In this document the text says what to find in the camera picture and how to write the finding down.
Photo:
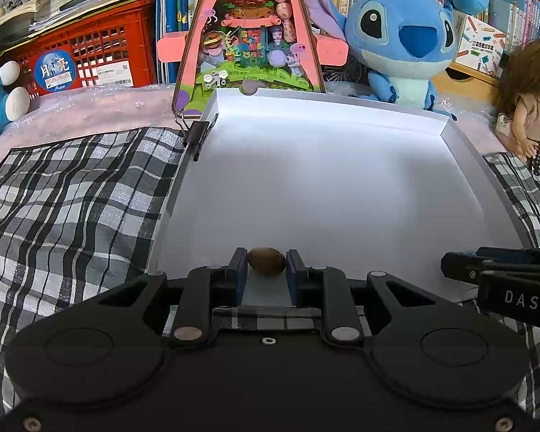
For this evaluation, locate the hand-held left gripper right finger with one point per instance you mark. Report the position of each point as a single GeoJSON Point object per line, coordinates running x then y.
{"type": "Point", "coordinates": [293, 279]}

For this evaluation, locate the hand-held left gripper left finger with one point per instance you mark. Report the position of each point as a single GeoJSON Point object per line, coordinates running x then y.
{"type": "Point", "coordinates": [240, 276]}

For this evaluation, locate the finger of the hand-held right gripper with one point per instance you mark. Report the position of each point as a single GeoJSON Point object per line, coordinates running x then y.
{"type": "Point", "coordinates": [517, 253]}
{"type": "Point", "coordinates": [461, 267]}

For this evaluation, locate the brown oval nut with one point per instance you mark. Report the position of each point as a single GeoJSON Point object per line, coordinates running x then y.
{"type": "Point", "coordinates": [266, 260]}

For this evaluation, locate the white cardboard box lid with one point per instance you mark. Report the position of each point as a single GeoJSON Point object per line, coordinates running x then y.
{"type": "Point", "coordinates": [319, 180]}

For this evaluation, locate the small black checkered object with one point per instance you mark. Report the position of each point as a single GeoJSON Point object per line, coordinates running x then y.
{"type": "Point", "coordinates": [536, 163]}

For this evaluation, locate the black binder clip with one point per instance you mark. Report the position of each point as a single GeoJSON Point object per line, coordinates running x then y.
{"type": "Point", "coordinates": [199, 137]}

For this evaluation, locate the brown haired doll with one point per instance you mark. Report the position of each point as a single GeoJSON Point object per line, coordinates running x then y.
{"type": "Point", "coordinates": [528, 94]}

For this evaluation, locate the wooden drawer box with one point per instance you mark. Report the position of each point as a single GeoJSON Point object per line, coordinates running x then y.
{"type": "Point", "coordinates": [463, 85]}

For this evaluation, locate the black white plaid blanket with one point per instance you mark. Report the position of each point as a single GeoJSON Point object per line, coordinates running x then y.
{"type": "Point", "coordinates": [72, 211]}

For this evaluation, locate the white printed sticker box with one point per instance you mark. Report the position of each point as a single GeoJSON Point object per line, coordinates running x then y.
{"type": "Point", "coordinates": [481, 42]}

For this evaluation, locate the row of colourful books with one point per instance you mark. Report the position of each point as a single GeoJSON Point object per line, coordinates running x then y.
{"type": "Point", "coordinates": [528, 13]}

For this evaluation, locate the blue alien plush toy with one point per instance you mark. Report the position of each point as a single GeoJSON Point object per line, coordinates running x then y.
{"type": "Point", "coordinates": [400, 31]}

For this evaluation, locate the pink triangular toy diorama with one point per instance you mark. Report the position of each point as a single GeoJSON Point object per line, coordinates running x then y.
{"type": "Point", "coordinates": [252, 31]}

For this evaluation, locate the red plastic crate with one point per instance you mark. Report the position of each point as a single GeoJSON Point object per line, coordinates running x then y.
{"type": "Point", "coordinates": [108, 40]}

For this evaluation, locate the row of blue books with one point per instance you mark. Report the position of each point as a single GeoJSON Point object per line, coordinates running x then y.
{"type": "Point", "coordinates": [175, 4]}

